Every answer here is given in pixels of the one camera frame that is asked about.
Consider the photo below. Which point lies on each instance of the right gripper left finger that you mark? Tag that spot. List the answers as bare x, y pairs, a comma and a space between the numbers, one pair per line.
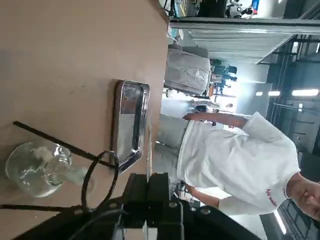
135, 195

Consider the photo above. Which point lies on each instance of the stainless steel tray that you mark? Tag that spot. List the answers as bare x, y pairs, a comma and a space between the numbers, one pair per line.
130, 125

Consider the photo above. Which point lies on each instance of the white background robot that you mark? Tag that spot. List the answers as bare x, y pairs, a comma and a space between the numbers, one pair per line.
236, 10

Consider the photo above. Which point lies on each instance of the person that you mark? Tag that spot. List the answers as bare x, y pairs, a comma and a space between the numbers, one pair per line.
237, 162

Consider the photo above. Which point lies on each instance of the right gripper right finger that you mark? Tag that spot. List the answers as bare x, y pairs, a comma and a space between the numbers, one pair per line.
160, 195

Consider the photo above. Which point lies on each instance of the grey covered sofa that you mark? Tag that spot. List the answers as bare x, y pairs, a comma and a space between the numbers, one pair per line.
187, 70

